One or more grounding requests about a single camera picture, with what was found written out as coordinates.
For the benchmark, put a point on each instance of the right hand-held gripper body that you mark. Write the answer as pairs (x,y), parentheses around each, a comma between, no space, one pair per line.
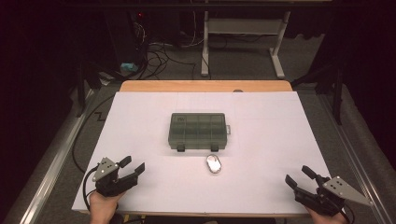
(337,188)

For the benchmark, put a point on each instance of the white metal desk frame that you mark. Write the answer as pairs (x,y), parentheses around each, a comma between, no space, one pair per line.
(246,26)

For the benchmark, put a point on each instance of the person's right hand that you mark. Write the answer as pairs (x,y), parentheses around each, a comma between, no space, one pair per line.
(330,220)

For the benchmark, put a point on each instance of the white board sheet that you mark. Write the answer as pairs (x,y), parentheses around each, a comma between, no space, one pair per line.
(264,140)

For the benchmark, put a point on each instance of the grey plastic compartment box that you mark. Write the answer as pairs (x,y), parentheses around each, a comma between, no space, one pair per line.
(197,130)

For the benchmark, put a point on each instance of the small white oval case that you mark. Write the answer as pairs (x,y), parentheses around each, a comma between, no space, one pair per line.
(214,163)

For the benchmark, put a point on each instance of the person's left hand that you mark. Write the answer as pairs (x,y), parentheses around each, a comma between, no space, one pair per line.
(104,208)

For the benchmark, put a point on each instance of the black computer tower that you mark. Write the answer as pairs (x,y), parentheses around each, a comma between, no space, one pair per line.
(124,37)

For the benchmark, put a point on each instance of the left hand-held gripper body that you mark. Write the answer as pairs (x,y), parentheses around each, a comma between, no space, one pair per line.
(106,169)

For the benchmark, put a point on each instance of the teal object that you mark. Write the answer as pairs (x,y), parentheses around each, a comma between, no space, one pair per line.
(129,67)

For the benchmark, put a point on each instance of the aluminium rail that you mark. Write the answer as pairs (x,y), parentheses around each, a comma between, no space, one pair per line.
(56,161)
(358,161)

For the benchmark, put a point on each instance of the black metal stand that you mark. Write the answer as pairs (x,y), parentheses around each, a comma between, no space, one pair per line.
(337,99)
(81,93)

